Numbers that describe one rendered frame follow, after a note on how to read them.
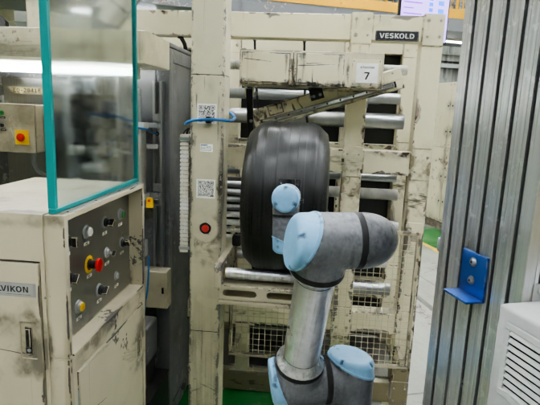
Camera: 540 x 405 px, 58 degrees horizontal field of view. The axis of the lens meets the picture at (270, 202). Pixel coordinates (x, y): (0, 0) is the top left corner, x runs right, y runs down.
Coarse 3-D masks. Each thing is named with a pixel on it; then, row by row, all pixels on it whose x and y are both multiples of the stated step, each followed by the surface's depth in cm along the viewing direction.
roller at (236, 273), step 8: (224, 272) 189; (232, 272) 188; (240, 272) 188; (248, 272) 188; (256, 272) 187; (264, 272) 187; (272, 272) 187; (280, 272) 187; (288, 272) 187; (264, 280) 188; (272, 280) 187; (280, 280) 187; (288, 280) 186
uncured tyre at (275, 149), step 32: (256, 128) 186; (288, 128) 181; (320, 128) 185; (256, 160) 171; (288, 160) 170; (320, 160) 171; (256, 192) 168; (320, 192) 168; (256, 224) 170; (256, 256) 178
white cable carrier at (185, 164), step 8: (184, 136) 189; (184, 144) 189; (184, 152) 190; (184, 160) 190; (184, 168) 191; (184, 176) 192; (184, 184) 192; (184, 192) 193; (184, 200) 193; (184, 208) 194; (184, 216) 195; (184, 224) 195; (184, 232) 196; (184, 240) 197
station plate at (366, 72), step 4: (360, 64) 201; (364, 64) 201; (368, 64) 201; (372, 64) 201; (376, 64) 201; (356, 68) 202; (360, 68) 202; (364, 68) 202; (368, 68) 201; (372, 68) 201; (376, 68) 201; (356, 72) 202; (360, 72) 202; (364, 72) 202; (368, 72) 202; (372, 72) 202; (376, 72) 201; (356, 76) 202; (360, 76) 202; (364, 76) 202; (368, 76) 202; (372, 76) 202; (376, 76) 202; (356, 80) 203; (360, 80) 203; (364, 80) 202; (368, 80) 202; (372, 80) 202; (376, 80) 202
